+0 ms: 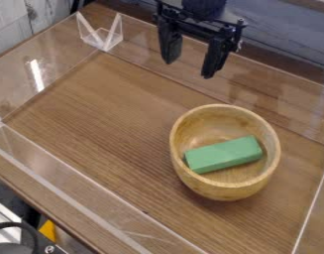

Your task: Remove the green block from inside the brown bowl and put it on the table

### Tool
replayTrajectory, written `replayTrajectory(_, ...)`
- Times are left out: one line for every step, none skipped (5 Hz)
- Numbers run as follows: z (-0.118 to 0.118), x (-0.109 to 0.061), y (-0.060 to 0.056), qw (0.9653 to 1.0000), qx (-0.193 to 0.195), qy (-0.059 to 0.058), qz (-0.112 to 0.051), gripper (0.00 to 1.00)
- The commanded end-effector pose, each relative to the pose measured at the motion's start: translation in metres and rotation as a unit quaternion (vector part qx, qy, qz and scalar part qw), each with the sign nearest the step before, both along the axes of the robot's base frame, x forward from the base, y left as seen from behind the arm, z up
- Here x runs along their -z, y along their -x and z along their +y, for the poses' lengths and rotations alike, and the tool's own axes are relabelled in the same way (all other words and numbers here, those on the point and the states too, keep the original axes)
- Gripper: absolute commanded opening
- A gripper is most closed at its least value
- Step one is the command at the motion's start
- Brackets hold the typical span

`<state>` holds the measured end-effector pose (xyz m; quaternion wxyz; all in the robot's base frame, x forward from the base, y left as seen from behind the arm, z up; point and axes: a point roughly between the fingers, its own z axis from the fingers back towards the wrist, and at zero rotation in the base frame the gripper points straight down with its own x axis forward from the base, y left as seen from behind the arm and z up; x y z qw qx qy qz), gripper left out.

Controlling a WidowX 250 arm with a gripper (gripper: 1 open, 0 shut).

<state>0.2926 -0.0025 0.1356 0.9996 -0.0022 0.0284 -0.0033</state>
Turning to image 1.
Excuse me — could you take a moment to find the green rectangular block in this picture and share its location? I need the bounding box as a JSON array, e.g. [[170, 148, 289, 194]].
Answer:
[[185, 136, 263, 175]]

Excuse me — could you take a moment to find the yellow label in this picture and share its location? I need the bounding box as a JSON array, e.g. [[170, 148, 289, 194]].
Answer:
[[39, 220, 58, 242]]

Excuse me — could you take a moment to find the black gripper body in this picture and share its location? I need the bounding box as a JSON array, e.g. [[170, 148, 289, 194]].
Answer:
[[154, 0, 247, 52]]

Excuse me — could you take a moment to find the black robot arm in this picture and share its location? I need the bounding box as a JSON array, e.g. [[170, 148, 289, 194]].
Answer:
[[154, 0, 246, 79]]

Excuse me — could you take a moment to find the clear acrylic corner bracket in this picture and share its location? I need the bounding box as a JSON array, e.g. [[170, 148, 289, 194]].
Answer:
[[76, 13, 123, 52]]

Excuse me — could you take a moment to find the brown wooden bowl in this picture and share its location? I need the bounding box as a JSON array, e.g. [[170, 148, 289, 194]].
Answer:
[[169, 104, 282, 201]]

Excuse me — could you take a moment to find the clear acrylic tray wall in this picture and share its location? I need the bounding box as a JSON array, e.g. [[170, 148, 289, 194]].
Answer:
[[0, 5, 324, 254]]

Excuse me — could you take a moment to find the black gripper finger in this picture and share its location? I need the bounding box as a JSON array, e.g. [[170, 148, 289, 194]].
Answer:
[[158, 22, 183, 64], [202, 37, 231, 79]]

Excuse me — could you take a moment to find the black cable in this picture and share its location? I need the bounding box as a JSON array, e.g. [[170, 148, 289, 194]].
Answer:
[[0, 221, 40, 254]]

